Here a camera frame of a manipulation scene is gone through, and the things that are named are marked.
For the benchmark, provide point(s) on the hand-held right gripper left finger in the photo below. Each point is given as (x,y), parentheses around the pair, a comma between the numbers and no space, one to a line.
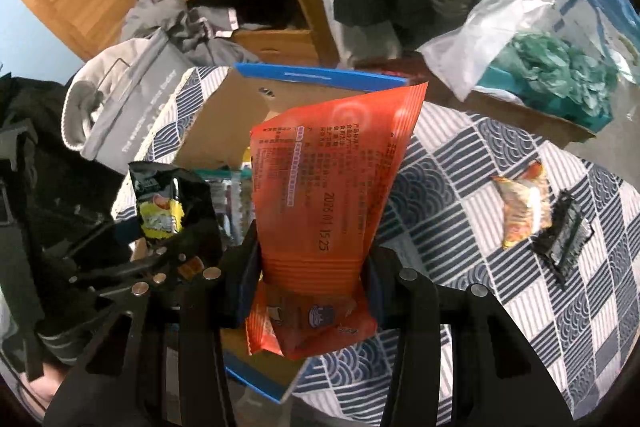
(247,292)

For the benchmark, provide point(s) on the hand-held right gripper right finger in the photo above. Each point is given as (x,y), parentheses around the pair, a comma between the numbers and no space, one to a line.
(372,282)

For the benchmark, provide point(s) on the dark cloth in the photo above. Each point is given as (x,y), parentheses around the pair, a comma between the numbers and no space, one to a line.
(45,147)

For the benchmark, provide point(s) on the blue plastic bag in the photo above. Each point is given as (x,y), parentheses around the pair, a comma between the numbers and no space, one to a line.
(610,7)

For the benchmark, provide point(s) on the blue white patterned tablecloth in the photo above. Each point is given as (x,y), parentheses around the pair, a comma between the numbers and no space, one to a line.
(450,187)

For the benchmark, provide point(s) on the light grey hoodie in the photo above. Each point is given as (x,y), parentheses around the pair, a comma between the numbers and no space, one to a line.
(82,107)

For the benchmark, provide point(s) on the teal silver snack packet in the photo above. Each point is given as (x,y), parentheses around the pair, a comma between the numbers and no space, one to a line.
(225,202)

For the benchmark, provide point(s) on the cardboard box with blue rim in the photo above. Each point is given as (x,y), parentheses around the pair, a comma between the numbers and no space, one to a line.
(225,117)

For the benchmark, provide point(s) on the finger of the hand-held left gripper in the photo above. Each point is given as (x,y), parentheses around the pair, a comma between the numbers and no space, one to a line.
(172,263)
(100,252)

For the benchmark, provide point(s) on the black yellow snack packet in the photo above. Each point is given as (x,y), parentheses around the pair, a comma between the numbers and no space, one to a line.
(160,207)

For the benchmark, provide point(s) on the teal cloth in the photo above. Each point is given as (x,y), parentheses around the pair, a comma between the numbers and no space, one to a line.
(550,67)

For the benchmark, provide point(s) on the white plastic bag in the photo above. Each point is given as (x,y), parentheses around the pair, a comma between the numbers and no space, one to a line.
(475,42)

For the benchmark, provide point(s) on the white hanging garment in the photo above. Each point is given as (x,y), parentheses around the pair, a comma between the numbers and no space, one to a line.
(365,44)

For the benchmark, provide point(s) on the grey tote bag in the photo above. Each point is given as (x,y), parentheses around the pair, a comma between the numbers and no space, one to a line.
(135,107)

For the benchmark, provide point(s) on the grey clothing pile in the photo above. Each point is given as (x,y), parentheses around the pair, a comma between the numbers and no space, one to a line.
(190,32)

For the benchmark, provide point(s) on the brown cardboard box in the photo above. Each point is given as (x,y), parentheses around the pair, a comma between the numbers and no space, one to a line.
(525,117)

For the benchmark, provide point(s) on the small yellow orange snack packet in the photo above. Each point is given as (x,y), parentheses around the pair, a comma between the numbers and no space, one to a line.
(525,207)

